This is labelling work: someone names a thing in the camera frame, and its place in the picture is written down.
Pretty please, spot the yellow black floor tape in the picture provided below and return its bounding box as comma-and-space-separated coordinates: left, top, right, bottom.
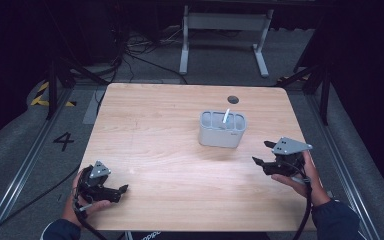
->
30, 81, 78, 108

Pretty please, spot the tangle of black floor cables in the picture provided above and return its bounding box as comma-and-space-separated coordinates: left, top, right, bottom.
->
111, 28, 188, 85

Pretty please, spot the long black floor cable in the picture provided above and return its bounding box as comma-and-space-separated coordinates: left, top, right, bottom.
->
0, 163, 82, 240

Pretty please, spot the person's dark printed clothing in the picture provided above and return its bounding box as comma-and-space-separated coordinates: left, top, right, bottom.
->
125, 229, 271, 240

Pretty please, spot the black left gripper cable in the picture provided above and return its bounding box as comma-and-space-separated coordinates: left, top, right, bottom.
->
72, 194, 108, 240

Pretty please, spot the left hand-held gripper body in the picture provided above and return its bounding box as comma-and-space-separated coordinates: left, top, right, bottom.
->
76, 160, 121, 204

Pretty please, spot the black tripod stand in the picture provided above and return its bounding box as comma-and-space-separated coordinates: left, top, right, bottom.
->
275, 56, 332, 127
44, 54, 110, 121

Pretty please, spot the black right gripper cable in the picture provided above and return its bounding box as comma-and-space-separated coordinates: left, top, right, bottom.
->
291, 168, 314, 240

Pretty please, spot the person's left hand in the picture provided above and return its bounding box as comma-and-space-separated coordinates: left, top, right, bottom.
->
61, 169, 113, 229

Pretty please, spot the aluminium floor rail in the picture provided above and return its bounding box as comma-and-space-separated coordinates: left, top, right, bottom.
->
0, 87, 75, 240
304, 93, 382, 240

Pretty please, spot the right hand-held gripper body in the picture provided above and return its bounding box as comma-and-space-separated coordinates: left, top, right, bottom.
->
262, 136, 314, 178

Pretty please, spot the grey plastic storage holder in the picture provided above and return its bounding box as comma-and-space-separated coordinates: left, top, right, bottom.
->
197, 109, 248, 149

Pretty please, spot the white metal stand frame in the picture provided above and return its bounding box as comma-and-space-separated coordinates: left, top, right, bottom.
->
178, 4, 275, 79

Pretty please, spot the person's right hand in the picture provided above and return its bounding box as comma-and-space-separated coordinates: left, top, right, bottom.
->
270, 150, 333, 208

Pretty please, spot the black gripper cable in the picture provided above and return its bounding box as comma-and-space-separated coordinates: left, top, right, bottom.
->
291, 168, 314, 240
72, 194, 108, 240

